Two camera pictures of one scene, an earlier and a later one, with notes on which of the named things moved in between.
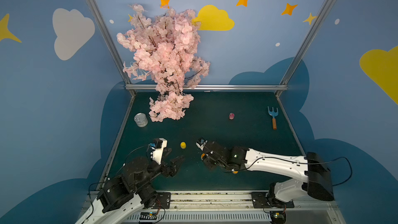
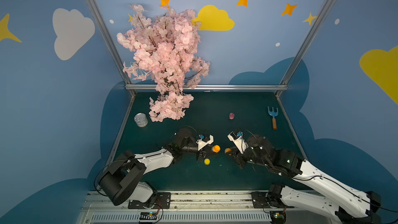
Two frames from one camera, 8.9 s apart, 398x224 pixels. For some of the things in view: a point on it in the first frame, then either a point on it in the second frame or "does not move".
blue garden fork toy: x=273 y=113 does not move
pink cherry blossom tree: x=166 y=50 does not move
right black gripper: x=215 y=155 -> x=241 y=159
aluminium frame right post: x=283 y=85 does not move
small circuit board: x=148 y=215 does not move
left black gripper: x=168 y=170 -> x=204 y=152
